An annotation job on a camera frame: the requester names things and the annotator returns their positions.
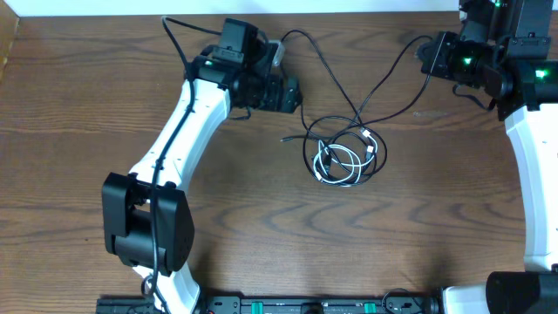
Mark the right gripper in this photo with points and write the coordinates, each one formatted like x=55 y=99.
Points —
x=436 y=65

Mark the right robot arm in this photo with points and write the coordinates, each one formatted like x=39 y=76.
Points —
x=503 y=48

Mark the wooden side panel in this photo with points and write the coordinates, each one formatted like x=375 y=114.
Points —
x=9 y=22

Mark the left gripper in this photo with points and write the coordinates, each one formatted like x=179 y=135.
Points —
x=277 y=100

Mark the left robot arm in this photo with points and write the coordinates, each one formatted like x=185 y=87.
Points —
x=147 y=220

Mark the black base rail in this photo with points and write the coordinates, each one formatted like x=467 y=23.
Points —
x=397 y=301

